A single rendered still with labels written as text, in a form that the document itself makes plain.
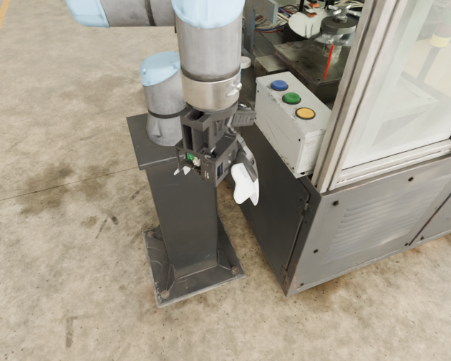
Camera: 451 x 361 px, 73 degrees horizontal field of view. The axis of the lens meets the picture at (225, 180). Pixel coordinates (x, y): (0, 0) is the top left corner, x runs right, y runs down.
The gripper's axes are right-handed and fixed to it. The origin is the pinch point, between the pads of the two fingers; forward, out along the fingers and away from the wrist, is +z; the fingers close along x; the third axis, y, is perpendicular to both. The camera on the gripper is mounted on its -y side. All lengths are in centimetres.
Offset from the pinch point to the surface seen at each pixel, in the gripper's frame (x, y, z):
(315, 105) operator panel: 5.8, -37.2, 1.3
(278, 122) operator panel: -1.7, -32.8, 6.7
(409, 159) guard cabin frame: 32, -44, 13
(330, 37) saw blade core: -1, -68, -4
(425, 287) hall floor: 68, -64, 91
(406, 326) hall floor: 63, -42, 91
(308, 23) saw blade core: -11, -75, -4
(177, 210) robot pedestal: -27, -15, 42
